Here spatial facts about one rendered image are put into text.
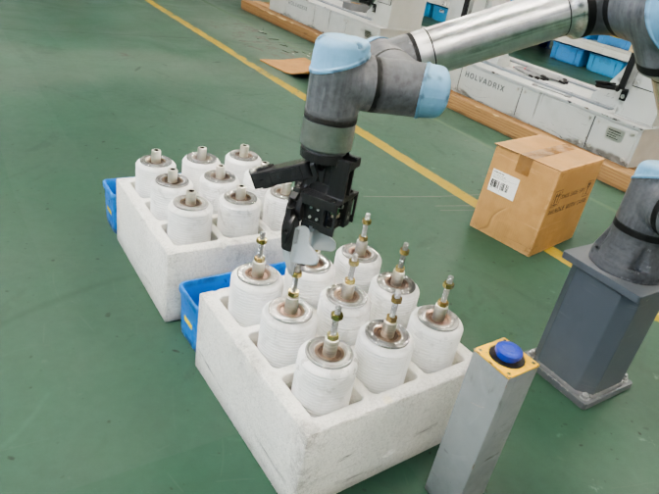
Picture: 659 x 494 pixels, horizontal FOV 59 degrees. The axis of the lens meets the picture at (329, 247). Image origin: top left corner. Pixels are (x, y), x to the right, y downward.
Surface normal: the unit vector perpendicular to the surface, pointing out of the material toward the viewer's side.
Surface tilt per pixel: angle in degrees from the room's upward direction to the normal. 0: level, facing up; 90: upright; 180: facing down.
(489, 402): 90
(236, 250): 90
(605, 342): 90
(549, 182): 90
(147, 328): 0
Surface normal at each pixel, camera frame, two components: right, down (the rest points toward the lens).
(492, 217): -0.73, 0.20
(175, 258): 0.53, 0.49
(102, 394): 0.16, -0.86
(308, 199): -0.47, 0.37
